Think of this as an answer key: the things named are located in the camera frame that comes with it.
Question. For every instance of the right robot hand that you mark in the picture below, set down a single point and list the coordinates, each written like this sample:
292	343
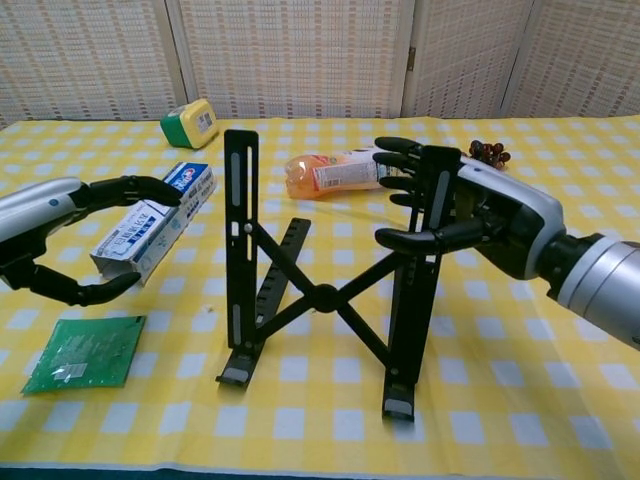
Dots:
520	210

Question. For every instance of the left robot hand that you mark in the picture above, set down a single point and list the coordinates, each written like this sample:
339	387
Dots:
35	200

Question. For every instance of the black folding stand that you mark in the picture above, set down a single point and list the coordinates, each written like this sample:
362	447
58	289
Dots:
325	297

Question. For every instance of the dark red grape bunch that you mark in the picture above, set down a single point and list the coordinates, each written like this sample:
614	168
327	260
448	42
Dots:
492	150

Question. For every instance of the blue white toothpaste box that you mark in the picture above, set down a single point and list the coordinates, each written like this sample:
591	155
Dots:
150	230

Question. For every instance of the woven folding screen panel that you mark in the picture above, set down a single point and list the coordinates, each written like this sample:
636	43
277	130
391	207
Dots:
85	55
465	55
585	55
295	55

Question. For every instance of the green sachet packet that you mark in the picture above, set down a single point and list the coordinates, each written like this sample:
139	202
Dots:
85	355

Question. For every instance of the green yellow plastic container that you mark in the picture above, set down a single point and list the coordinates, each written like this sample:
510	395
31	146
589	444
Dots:
192	125

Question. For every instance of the brass screen hinge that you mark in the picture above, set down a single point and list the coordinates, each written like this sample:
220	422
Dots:
412	55

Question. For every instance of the orange drink bottle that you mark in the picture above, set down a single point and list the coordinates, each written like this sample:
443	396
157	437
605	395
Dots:
310	175

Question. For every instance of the yellow checkered tablecloth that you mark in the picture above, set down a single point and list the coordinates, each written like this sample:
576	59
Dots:
500	425

